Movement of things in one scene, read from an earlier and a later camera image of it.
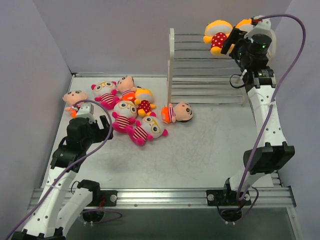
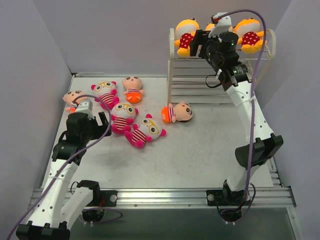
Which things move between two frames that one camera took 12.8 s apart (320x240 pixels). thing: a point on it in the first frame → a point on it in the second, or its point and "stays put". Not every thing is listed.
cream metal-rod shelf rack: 197,75 stays put
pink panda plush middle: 125,112 stays put
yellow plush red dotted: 144,98 → 185,31
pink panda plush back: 106,90 stays put
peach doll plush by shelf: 182,111 stays put
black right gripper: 230,41 → 196,43
